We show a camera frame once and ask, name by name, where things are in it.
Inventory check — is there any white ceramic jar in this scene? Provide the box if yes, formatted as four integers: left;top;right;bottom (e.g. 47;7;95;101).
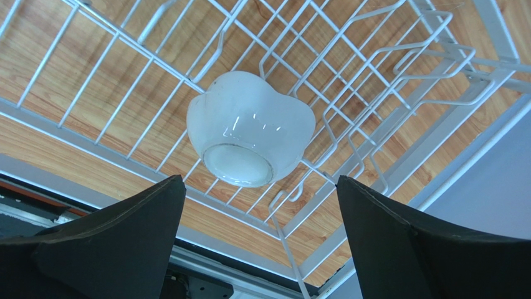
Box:
186;71;316;187

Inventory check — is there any white wire dish rack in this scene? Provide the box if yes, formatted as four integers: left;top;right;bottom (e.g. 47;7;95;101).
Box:
1;1;530;298

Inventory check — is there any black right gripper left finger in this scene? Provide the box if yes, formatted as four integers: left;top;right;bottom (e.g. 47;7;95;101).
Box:
1;175;186;298

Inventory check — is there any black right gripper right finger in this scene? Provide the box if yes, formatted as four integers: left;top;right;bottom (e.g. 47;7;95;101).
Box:
336;175;530;298

